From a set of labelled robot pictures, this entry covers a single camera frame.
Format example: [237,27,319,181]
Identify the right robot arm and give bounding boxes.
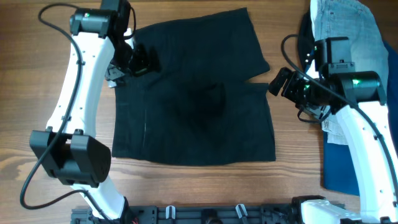
[269,37,397,223]

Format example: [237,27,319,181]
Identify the light blue denim shorts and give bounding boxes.
[310,0,389,146]

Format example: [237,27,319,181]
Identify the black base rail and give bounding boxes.
[70,203,346,224]

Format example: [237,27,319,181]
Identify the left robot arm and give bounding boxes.
[30,1,160,223]

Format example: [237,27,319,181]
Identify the blue cloth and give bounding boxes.
[323,42,397,196]

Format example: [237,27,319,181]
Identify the black shorts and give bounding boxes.
[112,8,275,166]

